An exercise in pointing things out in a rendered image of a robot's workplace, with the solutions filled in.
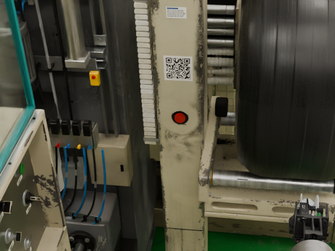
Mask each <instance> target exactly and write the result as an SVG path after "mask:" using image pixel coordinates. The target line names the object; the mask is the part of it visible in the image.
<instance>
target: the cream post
mask: <svg viewBox="0 0 335 251"><path fill-rule="evenodd" d="M150 2H151V19H152V35H153V51H154V67H155V80H156V100H157V115H158V132H159V144H160V164H161V180H162V197H163V213H164V229H165V245H166V251H208V219H207V217H205V216H204V202H199V201H198V174H199V168H200V162H201V156H202V151H203V150H204V143H205V137H206V131H207V0H150ZM166 6H168V7H186V18H167V16H166ZM164 55H167V56H190V57H192V75H193V81H175V80H165V76H164ZM178 113H181V114H184V115H185V121H184V122H182V123H178V122H176V121H175V119H174V117H175V115H176V114H178Z"/></svg>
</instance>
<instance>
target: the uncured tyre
mask: <svg viewBox="0 0 335 251"><path fill-rule="evenodd" d="M235 142H236V150H237V158H238V160H239V161H240V162H241V163H242V164H243V165H244V166H245V167H246V168H247V169H248V170H249V171H250V172H251V173H253V174H256V175H259V176H263V177H277V178H291V179H306V180H319V181H326V180H331V179H335V0H242V9H241V20H240V32H239V47H238V63H237V81H236V104H235Z"/></svg>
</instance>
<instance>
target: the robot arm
mask: <svg viewBox="0 0 335 251"><path fill-rule="evenodd" d="M323 212H324V209H323V208H319V196H318V195H317V196H316V199H315V202H313V201H312V200H311V199H310V198H305V199H303V200H302V194H301V197H300V202H299V204H298V205H297V201H296V202H295V212H294V214H293V216H291V217H290V218H289V224H288V227H289V234H293V235H292V240H294V241H295V242H296V245H295V246H294V247H293V249H292V250H291V251H333V250H332V249H331V247H330V246H329V245H327V244H326V242H327V237H328V236H329V211H328V204H326V210H325V214H326V216H325V217H323Z"/></svg>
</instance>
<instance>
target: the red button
mask: <svg viewBox="0 0 335 251"><path fill-rule="evenodd" d="M174 119H175V121H176V122H178V123H182V122H184V121H185V115H184V114H181V113H178V114H176V115H175V117H174Z"/></svg>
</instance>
